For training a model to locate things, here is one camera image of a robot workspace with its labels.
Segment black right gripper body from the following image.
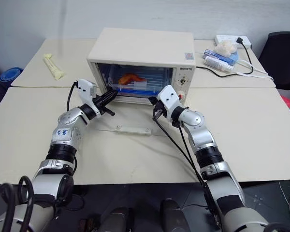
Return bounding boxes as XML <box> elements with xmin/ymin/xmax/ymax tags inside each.
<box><xmin>154</xmin><ymin>99</ymin><xmax>169</xmax><ymax>119</ymax></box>

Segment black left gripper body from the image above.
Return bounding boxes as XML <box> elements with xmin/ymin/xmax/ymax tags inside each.
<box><xmin>92</xmin><ymin>95</ymin><xmax>108</xmax><ymax>116</ymax></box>

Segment glass toaster oven door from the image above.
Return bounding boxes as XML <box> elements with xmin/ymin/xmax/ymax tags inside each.
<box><xmin>96</xmin><ymin>95</ymin><xmax>168</xmax><ymax>137</ymax></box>

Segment orange food piece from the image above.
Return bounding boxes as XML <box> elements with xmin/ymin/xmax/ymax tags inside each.
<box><xmin>118</xmin><ymin>72</ymin><xmax>147</xmax><ymax>86</ymax></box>

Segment cream toaster oven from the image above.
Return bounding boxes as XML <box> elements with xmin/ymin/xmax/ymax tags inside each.
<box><xmin>87</xmin><ymin>27</ymin><xmax>197</xmax><ymax>106</ymax></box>

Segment pale yellow plastic stick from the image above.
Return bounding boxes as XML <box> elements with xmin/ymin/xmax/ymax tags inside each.
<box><xmin>43</xmin><ymin>53</ymin><xmax>67</xmax><ymax>81</ymax></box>

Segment white plastic bottle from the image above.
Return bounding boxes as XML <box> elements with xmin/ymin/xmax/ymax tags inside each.
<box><xmin>204</xmin><ymin>56</ymin><xmax>234</xmax><ymax>73</ymax></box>

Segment blue white tube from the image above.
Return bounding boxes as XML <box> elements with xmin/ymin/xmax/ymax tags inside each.
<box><xmin>203</xmin><ymin>48</ymin><xmax>235</xmax><ymax>65</ymax></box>

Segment crumpled white tissue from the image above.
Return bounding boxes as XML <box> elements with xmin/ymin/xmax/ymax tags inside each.
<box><xmin>215</xmin><ymin>40</ymin><xmax>238</xmax><ymax>57</ymax></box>

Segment blue round plate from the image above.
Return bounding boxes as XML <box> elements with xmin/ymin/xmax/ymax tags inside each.
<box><xmin>228</xmin><ymin>50</ymin><xmax>240</xmax><ymax>65</ymax></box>

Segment blue rolled mat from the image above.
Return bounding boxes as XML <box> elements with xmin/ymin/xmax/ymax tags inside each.
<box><xmin>0</xmin><ymin>68</ymin><xmax>24</xmax><ymax>83</ymax></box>

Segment white power strip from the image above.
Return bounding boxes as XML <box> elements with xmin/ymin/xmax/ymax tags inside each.
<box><xmin>214</xmin><ymin>34</ymin><xmax>253</xmax><ymax>49</ymax></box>

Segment dark rounded shape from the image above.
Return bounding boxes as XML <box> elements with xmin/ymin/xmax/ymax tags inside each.
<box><xmin>159</xmin><ymin>198</ymin><xmax>192</xmax><ymax>232</ymax></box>
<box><xmin>100</xmin><ymin>206</ymin><xmax>136</xmax><ymax>232</ymax></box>

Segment black chair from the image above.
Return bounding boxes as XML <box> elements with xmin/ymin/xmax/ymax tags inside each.
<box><xmin>258</xmin><ymin>31</ymin><xmax>290</xmax><ymax>90</ymax></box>

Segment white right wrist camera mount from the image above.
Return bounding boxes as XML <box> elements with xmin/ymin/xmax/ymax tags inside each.
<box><xmin>156</xmin><ymin>85</ymin><xmax>182</xmax><ymax>120</ymax></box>

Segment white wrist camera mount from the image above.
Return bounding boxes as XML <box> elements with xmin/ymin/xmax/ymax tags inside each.
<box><xmin>156</xmin><ymin>85</ymin><xmax>182</xmax><ymax>120</ymax></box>
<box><xmin>76</xmin><ymin>78</ymin><xmax>98</xmax><ymax>103</ymax></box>

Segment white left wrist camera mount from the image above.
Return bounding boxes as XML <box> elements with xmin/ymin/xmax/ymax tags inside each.
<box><xmin>76</xmin><ymin>78</ymin><xmax>98</xmax><ymax>103</ymax></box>

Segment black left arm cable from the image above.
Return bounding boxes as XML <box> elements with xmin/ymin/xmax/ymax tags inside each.
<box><xmin>66</xmin><ymin>81</ymin><xmax>79</xmax><ymax>112</ymax></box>

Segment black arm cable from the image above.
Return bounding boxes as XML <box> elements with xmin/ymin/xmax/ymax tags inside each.
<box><xmin>66</xmin><ymin>81</ymin><xmax>79</xmax><ymax>112</ymax></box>
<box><xmin>153</xmin><ymin>116</ymin><xmax>220</xmax><ymax>228</ymax></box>

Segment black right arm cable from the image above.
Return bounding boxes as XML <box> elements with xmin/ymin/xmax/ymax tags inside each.
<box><xmin>153</xmin><ymin>116</ymin><xmax>220</xmax><ymax>228</ymax></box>

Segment black oven power cable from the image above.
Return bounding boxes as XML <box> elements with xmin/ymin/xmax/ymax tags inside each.
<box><xmin>195</xmin><ymin>37</ymin><xmax>255</xmax><ymax>78</ymax></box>

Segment white cable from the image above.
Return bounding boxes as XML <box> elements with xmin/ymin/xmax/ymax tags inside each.
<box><xmin>233</xmin><ymin>59</ymin><xmax>274</xmax><ymax>80</ymax></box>

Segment black looped cable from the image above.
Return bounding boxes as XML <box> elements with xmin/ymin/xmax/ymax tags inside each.
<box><xmin>0</xmin><ymin>175</ymin><xmax>35</xmax><ymax>232</ymax></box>

